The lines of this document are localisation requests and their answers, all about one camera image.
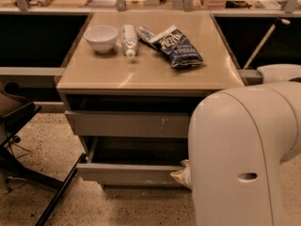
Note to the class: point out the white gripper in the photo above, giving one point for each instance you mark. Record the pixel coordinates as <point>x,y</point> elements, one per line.
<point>182,175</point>

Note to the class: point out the grey drawer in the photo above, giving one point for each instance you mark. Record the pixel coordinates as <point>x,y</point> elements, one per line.
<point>128,124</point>
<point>132,161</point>

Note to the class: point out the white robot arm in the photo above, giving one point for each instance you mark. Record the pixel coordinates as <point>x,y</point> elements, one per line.
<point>237,139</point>

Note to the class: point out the grey drawer cabinet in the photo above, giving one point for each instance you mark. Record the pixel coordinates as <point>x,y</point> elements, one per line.
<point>114,83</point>

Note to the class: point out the grey top drawer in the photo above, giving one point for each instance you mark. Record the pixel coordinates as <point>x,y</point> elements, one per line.
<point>128,124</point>

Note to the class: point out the blue vinegar chip bag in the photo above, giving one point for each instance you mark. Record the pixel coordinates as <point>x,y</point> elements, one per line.
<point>173,44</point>

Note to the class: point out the clear plastic water bottle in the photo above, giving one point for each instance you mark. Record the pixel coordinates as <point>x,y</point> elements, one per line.
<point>129,40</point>

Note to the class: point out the white bowl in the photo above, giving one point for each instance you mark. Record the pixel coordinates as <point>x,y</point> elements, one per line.
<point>101,38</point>

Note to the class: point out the black office chair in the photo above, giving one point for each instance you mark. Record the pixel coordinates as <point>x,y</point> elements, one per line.
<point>16,111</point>

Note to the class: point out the white stick with tip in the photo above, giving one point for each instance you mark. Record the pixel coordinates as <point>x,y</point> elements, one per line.
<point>265,38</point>

